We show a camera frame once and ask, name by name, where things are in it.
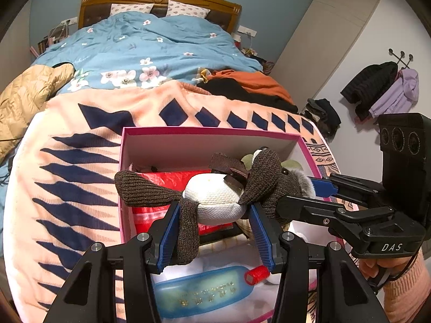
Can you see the bedside table clutter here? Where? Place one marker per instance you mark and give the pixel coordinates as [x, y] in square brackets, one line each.
[252, 53]
[50, 38]

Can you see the brown knitted dog plush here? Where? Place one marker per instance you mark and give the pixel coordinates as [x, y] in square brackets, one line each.
[215, 198]

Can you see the spotted white pillow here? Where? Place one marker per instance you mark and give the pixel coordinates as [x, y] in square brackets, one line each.
[188, 8]
[131, 8]

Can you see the person's right forearm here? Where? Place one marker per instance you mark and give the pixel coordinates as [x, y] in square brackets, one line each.
[407, 296]

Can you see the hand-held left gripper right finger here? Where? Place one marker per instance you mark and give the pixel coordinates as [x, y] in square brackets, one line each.
[262, 239]

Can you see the pink cardboard box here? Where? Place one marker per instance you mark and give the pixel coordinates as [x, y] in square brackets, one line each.
[208, 141]

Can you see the woven plaid basket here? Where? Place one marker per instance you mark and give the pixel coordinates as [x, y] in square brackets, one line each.
[244, 226]

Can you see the person's right hand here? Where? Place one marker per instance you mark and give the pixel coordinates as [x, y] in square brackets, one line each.
[368, 267]

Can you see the blue floral duvet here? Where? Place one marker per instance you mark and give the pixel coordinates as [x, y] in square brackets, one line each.
[151, 47]

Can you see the yellow cloth piece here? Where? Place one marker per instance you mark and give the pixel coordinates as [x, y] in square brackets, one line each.
[203, 75]

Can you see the blue bottle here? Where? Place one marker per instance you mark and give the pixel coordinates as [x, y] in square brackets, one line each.
[202, 292]

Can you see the black garment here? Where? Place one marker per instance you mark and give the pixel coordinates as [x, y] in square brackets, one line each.
[235, 91]

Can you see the orange printed blanket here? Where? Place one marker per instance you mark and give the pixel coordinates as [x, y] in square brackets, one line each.
[67, 188]

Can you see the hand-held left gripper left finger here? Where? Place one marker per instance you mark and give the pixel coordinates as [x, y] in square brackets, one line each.
[168, 239]

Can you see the black coat hook rack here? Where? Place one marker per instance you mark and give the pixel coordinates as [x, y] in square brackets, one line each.
[401, 57]

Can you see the purple jacket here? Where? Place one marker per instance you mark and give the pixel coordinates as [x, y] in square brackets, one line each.
[397, 97]

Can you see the beige puffer jacket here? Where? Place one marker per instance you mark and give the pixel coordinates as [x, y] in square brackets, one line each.
[23, 94]

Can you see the white wall outlet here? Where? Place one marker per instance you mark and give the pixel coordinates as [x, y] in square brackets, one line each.
[246, 31]
[70, 20]

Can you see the black coat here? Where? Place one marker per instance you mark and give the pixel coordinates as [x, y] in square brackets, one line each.
[367, 84]

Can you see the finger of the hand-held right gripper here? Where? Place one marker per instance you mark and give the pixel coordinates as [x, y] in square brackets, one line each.
[325, 186]
[309, 210]

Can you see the red plastic packet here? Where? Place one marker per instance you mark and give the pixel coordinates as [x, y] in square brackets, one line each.
[148, 217]

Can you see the beige wardrobe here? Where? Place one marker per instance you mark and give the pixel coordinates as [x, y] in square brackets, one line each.
[323, 23]

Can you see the dark clothes pile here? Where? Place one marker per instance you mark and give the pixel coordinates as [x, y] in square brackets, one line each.
[323, 114]

